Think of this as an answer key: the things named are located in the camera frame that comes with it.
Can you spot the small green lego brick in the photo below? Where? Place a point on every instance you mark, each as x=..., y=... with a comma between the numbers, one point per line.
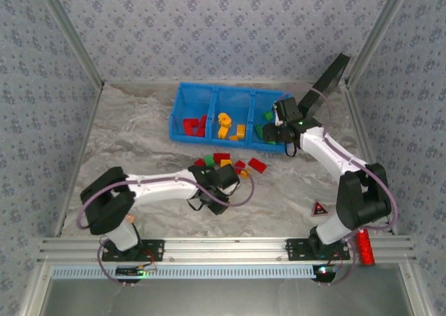
x=209, y=160
x=267, y=115

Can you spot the small yellow lego brick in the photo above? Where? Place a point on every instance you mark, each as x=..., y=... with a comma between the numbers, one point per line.
x=233, y=138
x=225, y=163
x=245, y=173
x=240, y=130

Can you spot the small red lego brick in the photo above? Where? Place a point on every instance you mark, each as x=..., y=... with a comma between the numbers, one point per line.
x=202, y=120
x=199, y=162

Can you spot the yellow round lego piece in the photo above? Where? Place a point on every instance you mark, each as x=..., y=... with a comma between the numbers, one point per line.
x=224, y=119

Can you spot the blue three-compartment plastic bin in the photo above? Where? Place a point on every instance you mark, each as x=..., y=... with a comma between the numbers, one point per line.
x=195, y=103

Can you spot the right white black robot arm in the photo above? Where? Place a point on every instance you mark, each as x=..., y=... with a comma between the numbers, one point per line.
x=324, y=148

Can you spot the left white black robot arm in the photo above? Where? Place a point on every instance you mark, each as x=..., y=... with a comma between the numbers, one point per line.
x=157, y=188

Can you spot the black flat tray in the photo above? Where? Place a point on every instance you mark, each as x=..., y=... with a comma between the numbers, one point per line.
x=331, y=79

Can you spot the peach paper tag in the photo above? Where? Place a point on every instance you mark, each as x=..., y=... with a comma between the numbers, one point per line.
x=130, y=218

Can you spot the red triangle sign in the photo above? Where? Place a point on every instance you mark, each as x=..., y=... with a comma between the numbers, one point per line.
x=320, y=210

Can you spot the left controller board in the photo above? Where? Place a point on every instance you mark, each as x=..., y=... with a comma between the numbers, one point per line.
x=130, y=271

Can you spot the controller board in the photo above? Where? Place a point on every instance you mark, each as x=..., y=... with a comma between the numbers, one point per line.
x=324, y=272
x=130, y=271

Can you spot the right controller board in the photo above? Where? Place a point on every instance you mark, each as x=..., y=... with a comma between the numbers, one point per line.
x=324, y=272

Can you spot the red glitter cylinder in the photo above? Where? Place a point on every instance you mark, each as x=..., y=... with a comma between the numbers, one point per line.
x=365, y=248

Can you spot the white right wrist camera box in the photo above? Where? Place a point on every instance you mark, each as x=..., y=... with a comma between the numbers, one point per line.
x=277, y=115

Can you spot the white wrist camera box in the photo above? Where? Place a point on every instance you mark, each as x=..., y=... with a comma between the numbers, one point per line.
x=277, y=115
x=231, y=190

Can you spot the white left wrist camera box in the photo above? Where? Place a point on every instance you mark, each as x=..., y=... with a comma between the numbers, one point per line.
x=231, y=190

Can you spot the aluminium front rail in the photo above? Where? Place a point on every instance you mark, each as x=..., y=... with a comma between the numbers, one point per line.
x=223, y=249

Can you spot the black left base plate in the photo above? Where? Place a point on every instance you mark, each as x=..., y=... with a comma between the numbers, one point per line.
x=155, y=249

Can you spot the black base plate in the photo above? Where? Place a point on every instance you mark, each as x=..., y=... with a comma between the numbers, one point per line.
x=296, y=249
x=155, y=249

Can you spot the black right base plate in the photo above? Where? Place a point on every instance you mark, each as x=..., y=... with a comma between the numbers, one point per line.
x=296, y=249

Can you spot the aluminium frame post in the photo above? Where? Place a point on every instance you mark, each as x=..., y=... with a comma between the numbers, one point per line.
x=73, y=33
x=377, y=33

